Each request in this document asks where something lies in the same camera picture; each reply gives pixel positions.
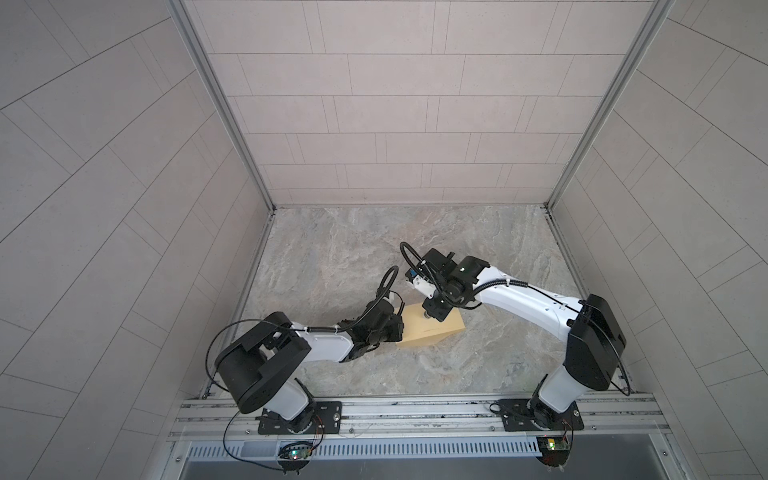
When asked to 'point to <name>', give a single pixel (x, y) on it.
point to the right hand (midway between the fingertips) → (429, 310)
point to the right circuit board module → (554, 450)
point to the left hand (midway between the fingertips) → (412, 323)
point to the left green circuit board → (299, 454)
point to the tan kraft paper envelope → (418, 330)
